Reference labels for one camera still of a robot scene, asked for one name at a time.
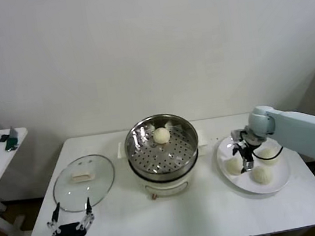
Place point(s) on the white steamed baozi bun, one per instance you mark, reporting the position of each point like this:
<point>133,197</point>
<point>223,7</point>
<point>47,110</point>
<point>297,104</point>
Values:
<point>160,136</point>
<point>261,175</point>
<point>268,153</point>
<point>232,167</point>

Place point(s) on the stainless steel steamer basket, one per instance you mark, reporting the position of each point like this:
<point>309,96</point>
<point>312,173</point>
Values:
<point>163,159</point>

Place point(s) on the white electric cooker pot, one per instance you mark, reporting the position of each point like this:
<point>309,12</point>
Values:
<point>167,188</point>

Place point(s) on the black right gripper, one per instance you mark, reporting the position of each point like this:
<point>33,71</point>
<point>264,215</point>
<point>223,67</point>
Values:
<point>250,139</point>

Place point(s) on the green small gadget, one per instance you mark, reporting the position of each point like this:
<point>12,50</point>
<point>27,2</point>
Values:
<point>11,143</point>

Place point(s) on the round glass pot lid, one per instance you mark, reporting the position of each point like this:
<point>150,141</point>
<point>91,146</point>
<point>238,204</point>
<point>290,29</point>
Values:
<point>68,192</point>

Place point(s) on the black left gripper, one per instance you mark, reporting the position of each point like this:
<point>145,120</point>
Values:
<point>66,234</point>

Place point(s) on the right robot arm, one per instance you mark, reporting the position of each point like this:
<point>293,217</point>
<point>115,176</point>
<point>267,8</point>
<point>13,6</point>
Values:
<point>309,132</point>

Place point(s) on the white round plate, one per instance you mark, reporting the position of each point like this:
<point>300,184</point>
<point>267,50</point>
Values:
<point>228,185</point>

